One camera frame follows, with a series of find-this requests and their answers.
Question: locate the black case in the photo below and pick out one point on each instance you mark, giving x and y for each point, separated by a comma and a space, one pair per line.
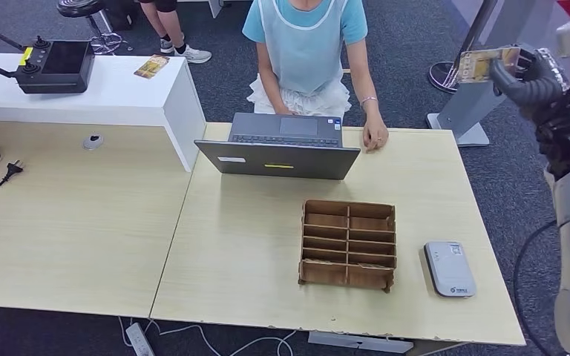
120, 12

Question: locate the black remote controller with antennas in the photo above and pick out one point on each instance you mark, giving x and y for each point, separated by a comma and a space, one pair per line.
56, 68

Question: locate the white furniture panel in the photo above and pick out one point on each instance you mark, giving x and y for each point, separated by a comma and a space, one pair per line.
214, 7

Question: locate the standing person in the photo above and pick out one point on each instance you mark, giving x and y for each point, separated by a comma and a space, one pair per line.
167, 19

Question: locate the wooden slotted card organizer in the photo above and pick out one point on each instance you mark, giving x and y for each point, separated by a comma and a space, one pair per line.
348, 245

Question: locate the grey card reader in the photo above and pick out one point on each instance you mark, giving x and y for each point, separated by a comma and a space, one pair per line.
449, 269

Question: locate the black round stool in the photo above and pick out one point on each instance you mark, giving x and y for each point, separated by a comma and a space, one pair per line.
79, 7

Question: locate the person's left hand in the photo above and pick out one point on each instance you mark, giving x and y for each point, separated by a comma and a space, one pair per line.
376, 135

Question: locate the chrome stanchion post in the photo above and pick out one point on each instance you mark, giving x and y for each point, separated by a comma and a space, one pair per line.
445, 76

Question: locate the white power strip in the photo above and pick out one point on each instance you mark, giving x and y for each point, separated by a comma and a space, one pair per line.
140, 340

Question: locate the grey kiosk stand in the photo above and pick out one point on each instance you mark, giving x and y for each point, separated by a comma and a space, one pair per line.
467, 108

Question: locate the white raised counter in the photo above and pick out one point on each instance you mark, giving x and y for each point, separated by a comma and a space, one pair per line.
110, 98

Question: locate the autumn hotel card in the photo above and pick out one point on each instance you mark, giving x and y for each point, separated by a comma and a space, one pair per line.
152, 66
481, 65

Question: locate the grey under-desk bar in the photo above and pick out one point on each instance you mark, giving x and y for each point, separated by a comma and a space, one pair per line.
358, 342

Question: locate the grey laptop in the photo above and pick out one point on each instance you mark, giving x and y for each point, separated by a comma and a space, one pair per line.
277, 159

